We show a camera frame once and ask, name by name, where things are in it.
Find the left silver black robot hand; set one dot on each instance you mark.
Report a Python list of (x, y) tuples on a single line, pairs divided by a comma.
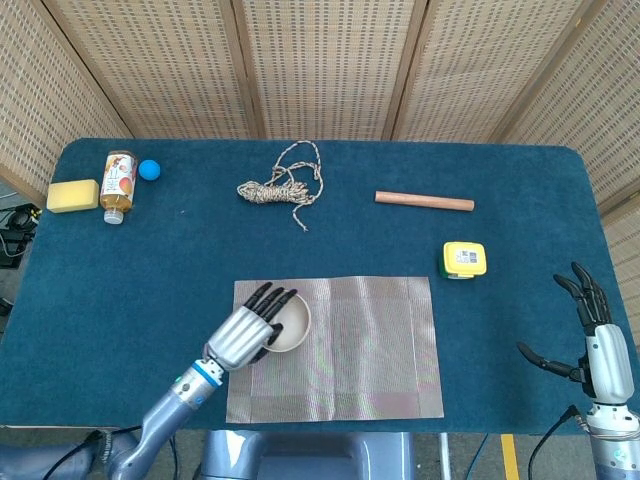
[(237, 340)]

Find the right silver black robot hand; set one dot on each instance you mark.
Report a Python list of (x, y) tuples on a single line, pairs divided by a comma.
[(607, 360)]

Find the beige round bowl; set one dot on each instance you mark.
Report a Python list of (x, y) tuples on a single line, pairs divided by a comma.
[(295, 325)]

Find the beige woven placemat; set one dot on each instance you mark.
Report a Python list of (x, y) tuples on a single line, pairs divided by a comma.
[(375, 350)]

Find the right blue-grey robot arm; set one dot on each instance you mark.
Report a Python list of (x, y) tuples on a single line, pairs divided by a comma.
[(615, 445)]

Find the woven folding screen panel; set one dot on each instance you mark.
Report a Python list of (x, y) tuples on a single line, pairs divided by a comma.
[(325, 65), (30, 100), (150, 65), (627, 250), (475, 65), (600, 100)]

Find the blue felt table cover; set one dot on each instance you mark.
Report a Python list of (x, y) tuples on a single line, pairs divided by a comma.
[(125, 300)]

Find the blue-grey robot torso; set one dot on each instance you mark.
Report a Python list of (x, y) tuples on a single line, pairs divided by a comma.
[(300, 455)]

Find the green container yellow lid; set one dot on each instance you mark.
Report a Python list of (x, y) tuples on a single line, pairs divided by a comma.
[(462, 257)]

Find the white table leg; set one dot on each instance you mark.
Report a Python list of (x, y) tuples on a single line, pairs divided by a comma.
[(445, 455)]

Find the blue ball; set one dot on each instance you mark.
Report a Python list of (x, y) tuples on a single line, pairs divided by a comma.
[(149, 170)]

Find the juice bottle white cap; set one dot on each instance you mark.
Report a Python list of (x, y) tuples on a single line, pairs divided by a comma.
[(118, 182)]

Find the yellow sponge block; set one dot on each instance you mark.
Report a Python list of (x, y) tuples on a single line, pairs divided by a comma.
[(72, 196)]

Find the wooden rolling pin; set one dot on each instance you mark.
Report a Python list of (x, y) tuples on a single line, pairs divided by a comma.
[(425, 201)]

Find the black floor equipment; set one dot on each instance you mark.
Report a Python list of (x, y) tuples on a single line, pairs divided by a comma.
[(15, 225)]

